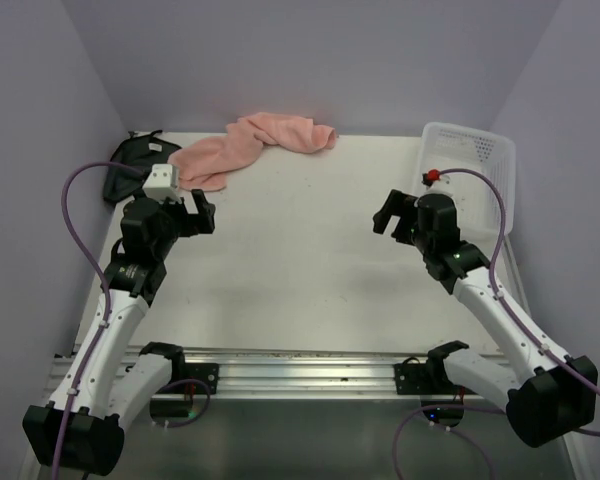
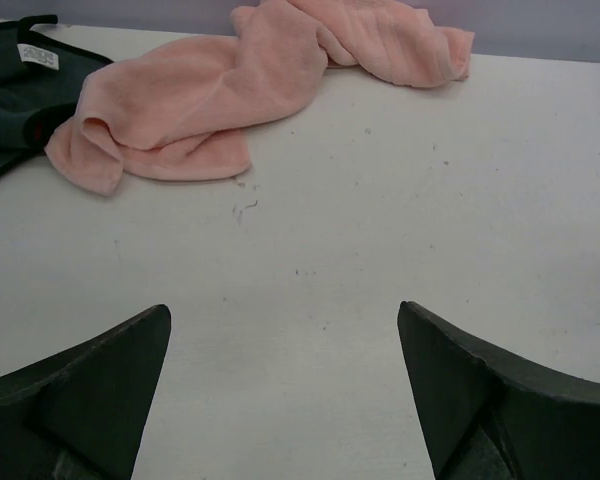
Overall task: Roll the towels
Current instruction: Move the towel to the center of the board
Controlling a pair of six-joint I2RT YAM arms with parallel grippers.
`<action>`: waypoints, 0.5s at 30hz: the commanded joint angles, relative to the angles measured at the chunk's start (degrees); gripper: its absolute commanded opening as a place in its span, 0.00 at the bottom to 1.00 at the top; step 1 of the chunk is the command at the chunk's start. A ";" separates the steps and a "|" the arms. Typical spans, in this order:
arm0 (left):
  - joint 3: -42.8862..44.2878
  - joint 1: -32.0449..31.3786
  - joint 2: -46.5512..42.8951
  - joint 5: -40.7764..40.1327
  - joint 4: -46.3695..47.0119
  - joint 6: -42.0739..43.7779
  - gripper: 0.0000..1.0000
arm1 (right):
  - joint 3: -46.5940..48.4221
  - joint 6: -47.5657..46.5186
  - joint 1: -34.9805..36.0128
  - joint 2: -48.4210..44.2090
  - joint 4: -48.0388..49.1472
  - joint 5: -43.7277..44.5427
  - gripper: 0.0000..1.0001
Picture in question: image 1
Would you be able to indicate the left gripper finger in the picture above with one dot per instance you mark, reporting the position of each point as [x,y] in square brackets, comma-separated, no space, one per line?
[203,221]
[186,224]

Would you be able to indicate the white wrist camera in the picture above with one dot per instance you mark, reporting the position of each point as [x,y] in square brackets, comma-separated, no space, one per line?
[162,183]
[436,182]

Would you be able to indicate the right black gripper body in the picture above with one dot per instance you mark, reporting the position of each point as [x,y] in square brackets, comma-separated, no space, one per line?
[422,241]

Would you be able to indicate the aluminium mounting rail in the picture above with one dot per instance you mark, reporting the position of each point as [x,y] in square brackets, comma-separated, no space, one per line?
[287,375]

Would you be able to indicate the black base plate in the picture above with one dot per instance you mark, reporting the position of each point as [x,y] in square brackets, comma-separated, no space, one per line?
[415,375]
[195,372]

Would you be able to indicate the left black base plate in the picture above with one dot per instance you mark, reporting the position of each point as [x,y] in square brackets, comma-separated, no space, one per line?
[195,372]

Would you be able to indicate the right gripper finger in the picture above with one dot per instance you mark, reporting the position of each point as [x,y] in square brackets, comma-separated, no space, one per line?
[397,204]
[405,232]

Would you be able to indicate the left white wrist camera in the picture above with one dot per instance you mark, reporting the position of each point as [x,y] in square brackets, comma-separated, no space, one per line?
[162,183]

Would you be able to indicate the black cloth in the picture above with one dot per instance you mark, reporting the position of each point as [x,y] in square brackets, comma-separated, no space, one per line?
[139,153]

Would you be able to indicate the white plastic basket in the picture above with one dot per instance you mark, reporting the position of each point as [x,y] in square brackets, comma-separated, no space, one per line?
[480,160]

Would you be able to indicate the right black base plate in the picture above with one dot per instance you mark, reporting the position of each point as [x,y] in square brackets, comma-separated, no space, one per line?
[415,375]

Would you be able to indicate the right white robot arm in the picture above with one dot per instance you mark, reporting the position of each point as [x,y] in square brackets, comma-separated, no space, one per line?
[544,391]

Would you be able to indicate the pink towel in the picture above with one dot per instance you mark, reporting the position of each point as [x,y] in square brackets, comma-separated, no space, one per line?
[206,163]

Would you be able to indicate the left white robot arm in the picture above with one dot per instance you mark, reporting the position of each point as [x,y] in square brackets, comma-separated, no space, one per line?
[83,424]

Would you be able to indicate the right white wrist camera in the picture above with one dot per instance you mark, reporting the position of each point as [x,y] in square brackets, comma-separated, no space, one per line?
[436,182]

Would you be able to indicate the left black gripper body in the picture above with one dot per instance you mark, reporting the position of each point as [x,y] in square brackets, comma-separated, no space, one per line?
[162,244]

